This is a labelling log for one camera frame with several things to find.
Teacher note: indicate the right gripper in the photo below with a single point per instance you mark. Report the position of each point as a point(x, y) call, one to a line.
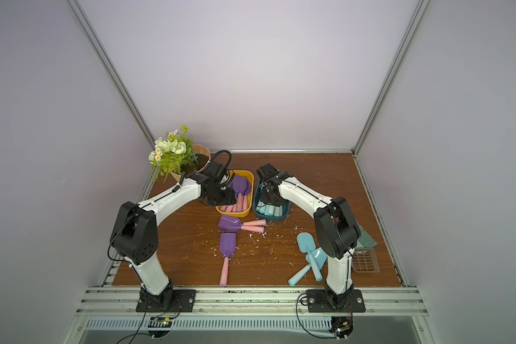
point(271, 198)

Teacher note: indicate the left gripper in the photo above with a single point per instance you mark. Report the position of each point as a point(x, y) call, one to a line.
point(231, 198)

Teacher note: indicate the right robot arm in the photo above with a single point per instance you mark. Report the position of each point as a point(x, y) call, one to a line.
point(336, 228)

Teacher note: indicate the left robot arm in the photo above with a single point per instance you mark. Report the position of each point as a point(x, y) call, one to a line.
point(135, 233)

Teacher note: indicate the dark teal storage box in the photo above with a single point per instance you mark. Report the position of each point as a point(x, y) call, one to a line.
point(258, 198)

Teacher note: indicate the yellow storage box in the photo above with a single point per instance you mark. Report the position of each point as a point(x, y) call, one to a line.
point(248, 197)

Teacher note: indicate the beige flower pot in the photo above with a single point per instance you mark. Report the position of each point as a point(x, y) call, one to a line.
point(202, 158)

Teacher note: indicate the green plant with white flowers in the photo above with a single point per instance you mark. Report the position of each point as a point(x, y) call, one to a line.
point(171, 152)

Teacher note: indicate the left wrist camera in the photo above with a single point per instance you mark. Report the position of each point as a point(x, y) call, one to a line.
point(219, 172)

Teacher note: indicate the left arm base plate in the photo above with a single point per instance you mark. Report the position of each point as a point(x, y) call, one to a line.
point(170, 300)

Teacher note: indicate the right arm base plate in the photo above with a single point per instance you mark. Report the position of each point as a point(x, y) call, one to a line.
point(326, 301)

